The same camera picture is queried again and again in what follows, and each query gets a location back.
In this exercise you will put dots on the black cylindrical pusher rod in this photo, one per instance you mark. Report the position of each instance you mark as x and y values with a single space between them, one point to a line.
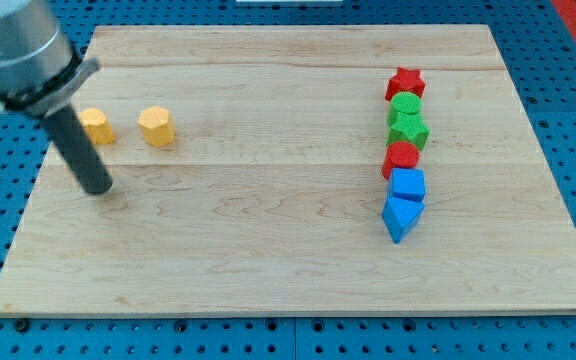
77 150

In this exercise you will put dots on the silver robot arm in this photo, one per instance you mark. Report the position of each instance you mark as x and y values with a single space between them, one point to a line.
40 71

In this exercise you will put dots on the yellow hexagon block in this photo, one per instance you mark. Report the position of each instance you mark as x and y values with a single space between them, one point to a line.
157 126

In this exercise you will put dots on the green star block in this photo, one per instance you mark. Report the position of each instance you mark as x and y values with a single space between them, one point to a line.
409 128

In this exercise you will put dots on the red star block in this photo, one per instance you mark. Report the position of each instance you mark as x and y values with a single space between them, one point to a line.
405 80

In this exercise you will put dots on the yellow pentagon block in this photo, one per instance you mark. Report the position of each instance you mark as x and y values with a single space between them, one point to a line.
97 126

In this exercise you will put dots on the wooden board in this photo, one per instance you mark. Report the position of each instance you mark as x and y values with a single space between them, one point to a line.
268 203

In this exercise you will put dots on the red cylinder block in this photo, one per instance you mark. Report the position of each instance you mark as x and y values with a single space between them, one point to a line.
399 154

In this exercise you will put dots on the green cylinder block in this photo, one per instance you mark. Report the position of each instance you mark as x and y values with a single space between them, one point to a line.
403 102

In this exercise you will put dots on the blue triangle block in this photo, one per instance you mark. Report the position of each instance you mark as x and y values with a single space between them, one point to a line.
400 216

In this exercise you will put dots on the blue cube block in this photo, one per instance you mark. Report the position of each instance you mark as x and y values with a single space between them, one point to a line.
408 184

